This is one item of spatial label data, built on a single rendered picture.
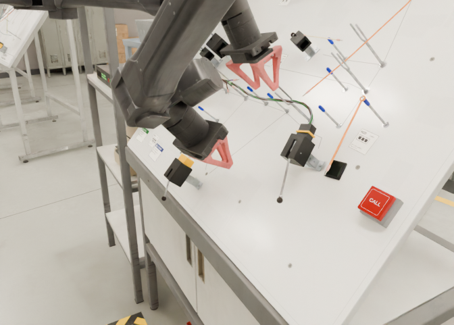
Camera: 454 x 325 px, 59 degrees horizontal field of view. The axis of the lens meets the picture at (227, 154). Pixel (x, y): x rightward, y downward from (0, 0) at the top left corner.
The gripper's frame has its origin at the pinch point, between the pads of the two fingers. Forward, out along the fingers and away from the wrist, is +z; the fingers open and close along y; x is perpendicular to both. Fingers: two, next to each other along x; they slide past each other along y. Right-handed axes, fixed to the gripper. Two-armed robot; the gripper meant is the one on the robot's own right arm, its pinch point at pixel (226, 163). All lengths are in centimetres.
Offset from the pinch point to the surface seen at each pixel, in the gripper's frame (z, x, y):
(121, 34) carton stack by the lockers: 157, -236, 738
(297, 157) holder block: 12.7, -11.0, -2.1
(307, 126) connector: 12.0, -18.3, -0.4
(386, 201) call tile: 17.4, -9.5, -21.7
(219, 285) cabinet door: 40, 21, 23
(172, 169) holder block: 13.8, 2.3, 37.4
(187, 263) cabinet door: 45, 22, 46
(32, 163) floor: 66, 41, 330
